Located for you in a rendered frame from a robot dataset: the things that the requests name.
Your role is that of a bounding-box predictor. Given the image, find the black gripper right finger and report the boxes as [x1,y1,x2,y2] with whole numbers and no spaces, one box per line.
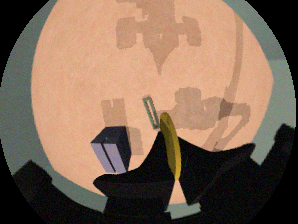
[178,136,255,205]

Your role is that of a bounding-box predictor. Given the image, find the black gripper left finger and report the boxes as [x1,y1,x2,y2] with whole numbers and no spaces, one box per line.
[93,131,176,212]

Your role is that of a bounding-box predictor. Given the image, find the gold coin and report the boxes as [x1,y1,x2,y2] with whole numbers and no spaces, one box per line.
[160,112,181,180]

